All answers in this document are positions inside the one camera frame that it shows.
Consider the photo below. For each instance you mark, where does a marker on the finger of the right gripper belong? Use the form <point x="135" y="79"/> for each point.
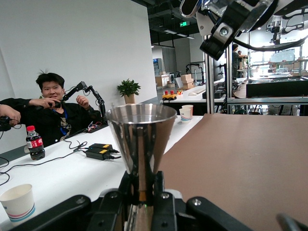
<point x="216" y="48"/>

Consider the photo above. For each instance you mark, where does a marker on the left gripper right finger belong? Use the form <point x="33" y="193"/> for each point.
<point x="168" y="211"/>

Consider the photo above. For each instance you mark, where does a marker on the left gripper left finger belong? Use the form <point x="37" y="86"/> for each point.
<point x="106" y="211"/>

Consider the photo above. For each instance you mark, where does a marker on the steel double-cone jigger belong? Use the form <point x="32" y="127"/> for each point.
<point x="142" y="134"/>

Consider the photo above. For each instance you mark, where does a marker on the neighbouring cell white robot arm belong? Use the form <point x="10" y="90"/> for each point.
<point x="274" y="24"/>

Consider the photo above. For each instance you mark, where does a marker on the white striped paper cup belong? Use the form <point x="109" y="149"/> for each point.
<point x="190" y="109"/>
<point x="18" y="202"/>
<point x="185" y="116"/>

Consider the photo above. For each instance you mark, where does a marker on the standing person striped shirt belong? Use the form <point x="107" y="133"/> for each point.
<point x="235" y="60"/>

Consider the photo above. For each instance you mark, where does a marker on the green exit sign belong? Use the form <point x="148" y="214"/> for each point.
<point x="184" y="23"/>

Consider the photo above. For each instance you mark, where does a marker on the brown cardboard box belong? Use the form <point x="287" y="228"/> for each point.
<point x="188" y="85"/>
<point x="186" y="77"/>

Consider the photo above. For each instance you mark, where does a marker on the white washing machine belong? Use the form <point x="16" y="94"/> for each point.
<point x="173" y="78"/>

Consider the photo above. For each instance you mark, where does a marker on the white desk with keyboard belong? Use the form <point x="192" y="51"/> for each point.
<point x="190" y="98"/>

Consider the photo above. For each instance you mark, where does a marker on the long white desk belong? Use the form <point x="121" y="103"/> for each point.
<point x="60" y="178"/>

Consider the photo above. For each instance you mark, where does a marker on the black power adapter yellow label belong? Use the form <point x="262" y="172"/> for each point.
<point x="97" y="154"/>
<point x="101" y="145"/>

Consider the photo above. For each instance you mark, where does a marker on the yellow box with red buttons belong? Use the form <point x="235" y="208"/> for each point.
<point x="169" y="97"/>

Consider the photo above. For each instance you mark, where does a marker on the black rectangular platform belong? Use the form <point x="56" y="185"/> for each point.
<point x="276" y="89"/>

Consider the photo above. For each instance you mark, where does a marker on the black base with circuit board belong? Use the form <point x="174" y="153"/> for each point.
<point x="95" y="127"/>

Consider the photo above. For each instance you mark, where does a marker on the small cola bottle red cap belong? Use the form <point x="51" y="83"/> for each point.
<point x="35" y="146"/>

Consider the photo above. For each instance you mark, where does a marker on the green potted plant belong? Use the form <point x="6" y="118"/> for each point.
<point x="128" y="87"/>

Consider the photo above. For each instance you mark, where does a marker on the seated person in black jacket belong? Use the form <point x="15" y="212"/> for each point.
<point x="48" y="120"/>

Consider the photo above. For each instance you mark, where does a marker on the aluminium frame post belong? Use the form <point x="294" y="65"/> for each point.
<point x="229" y="79"/>
<point x="209" y="84"/>

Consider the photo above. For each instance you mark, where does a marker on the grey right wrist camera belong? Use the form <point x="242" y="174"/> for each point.
<point x="188" y="7"/>

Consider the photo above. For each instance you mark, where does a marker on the aluminium frame rail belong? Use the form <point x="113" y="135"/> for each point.
<point x="264" y="100"/>

